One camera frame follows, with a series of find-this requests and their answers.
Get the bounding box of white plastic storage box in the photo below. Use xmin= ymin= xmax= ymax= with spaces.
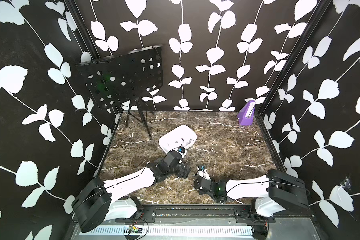
xmin=159 ymin=125 xmax=197 ymax=154

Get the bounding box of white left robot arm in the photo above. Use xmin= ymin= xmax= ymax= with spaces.
xmin=72 ymin=147 xmax=191 ymax=233

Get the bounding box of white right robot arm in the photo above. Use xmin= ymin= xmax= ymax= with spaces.
xmin=193 ymin=165 xmax=309 ymax=218

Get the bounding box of purple box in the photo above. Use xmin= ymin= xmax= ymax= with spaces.
xmin=238 ymin=100 xmax=256 ymax=126

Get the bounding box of black tripod music stand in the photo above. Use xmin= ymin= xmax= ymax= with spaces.
xmin=76 ymin=45 xmax=163 ymax=127

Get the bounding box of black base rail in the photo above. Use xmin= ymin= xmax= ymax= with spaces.
xmin=115 ymin=203 xmax=315 ymax=224

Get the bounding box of white perforated cable duct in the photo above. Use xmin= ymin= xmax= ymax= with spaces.
xmin=79 ymin=225 xmax=253 ymax=238

